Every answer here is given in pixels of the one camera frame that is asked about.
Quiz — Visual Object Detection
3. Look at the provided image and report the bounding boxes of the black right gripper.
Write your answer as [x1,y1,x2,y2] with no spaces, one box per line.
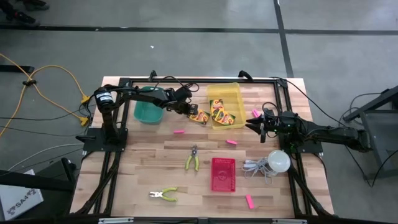
[244,110,301,144]

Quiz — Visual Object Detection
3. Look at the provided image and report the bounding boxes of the green-handled dark-jaw wire stripper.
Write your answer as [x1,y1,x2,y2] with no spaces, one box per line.
[185,144,200,172]

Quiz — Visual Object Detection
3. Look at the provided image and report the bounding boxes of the green-handled silver-jaw pliers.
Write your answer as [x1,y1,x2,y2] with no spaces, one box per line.
[149,186,178,203]

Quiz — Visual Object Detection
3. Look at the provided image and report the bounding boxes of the green plastic bin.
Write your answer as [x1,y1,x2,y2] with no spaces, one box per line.
[133,86,165,125]

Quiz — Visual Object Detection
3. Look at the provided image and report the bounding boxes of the yellow translucent plastic bin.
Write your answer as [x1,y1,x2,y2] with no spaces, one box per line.
[206,82,246,131]

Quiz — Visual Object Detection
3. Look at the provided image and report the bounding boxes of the white round bulb lamp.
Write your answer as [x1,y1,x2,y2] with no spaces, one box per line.
[267,149,292,173]

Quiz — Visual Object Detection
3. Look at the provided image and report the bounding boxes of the red perforated plastic basket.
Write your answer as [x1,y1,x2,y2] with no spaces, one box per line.
[211,157,236,193]

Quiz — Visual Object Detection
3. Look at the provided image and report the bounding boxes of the black metal stand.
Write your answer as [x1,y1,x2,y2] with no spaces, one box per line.
[343,85,398,181]

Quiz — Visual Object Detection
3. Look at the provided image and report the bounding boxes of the black floor bar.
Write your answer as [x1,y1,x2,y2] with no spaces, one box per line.
[0,64,35,74]

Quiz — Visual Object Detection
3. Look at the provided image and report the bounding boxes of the person's feet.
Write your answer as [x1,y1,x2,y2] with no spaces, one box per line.
[0,0,50,26]

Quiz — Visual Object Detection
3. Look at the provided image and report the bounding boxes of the white printed box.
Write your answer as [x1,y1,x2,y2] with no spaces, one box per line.
[0,169,44,221]

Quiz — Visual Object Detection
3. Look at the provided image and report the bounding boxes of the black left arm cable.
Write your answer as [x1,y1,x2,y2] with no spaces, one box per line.
[154,75,200,94]

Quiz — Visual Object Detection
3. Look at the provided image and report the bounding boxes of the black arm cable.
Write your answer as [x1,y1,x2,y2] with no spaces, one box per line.
[154,75,200,94]
[269,76,346,127]

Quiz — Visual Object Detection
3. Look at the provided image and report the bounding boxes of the black metal table frame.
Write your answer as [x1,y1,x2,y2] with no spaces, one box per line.
[70,70,335,218]

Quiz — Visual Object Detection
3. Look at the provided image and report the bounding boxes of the white coiled lamp cable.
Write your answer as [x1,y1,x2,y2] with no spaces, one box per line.
[241,156,277,186]

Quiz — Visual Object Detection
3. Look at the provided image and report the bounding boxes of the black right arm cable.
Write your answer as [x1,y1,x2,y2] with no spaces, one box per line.
[269,76,346,127]

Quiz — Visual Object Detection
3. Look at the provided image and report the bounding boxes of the silver metal bracket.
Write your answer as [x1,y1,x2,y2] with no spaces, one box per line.
[98,217,134,224]
[272,218,308,224]

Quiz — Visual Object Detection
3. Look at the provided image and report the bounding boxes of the yellow extension cord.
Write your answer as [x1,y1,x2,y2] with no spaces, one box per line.
[0,52,91,139]

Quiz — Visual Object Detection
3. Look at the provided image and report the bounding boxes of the white floor cable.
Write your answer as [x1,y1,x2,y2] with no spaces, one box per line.
[7,142,85,172]

